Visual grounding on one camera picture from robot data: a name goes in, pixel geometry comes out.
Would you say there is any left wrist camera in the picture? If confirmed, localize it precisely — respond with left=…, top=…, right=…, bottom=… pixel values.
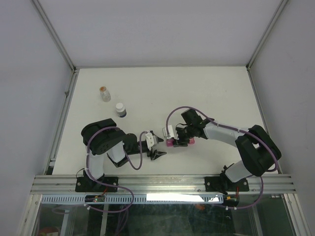
left=145, top=132, right=157, bottom=150

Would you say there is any left aluminium frame post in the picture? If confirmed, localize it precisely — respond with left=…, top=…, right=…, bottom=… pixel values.
left=31, top=0, right=76, bottom=71

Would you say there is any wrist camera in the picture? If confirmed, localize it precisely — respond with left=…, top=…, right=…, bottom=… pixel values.
left=145, top=132, right=157, bottom=150
left=162, top=125, right=176, bottom=139

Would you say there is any white blue pill bottle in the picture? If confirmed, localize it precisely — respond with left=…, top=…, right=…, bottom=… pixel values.
left=115, top=103, right=127, bottom=118

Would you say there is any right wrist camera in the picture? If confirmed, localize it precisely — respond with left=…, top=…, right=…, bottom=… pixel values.
left=162, top=125, right=176, bottom=139

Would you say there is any aluminium frame post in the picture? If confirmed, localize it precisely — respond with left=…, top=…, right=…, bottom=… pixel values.
left=31, top=0, right=76, bottom=71
left=246, top=0, right=289, bottom=71

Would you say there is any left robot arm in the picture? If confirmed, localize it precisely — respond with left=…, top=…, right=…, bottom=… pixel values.
left=81, top=118, right=167, bottom=191

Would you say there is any white slotted cable duct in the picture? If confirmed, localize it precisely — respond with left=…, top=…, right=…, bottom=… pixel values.
left=41, top=193, right=223, bottom=205

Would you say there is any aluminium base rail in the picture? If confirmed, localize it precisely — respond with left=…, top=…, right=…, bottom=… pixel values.
left=31, top=174, right=296, bottom=195

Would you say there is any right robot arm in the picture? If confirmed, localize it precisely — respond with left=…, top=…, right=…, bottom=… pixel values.
left=172, top=108, right=282, bottom=190

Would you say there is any right aluminium frame post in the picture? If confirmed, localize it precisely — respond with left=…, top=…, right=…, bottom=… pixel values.
left=246, top=0, right=289, bottom=71

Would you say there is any pink pill organizer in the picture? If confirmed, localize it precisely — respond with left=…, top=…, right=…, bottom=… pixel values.
left=166, top=138, right=195, bottom=147

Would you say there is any clear glass pill bottle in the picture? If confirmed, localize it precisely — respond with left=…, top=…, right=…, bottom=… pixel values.
left=99, top=87, right=111, bottom=102

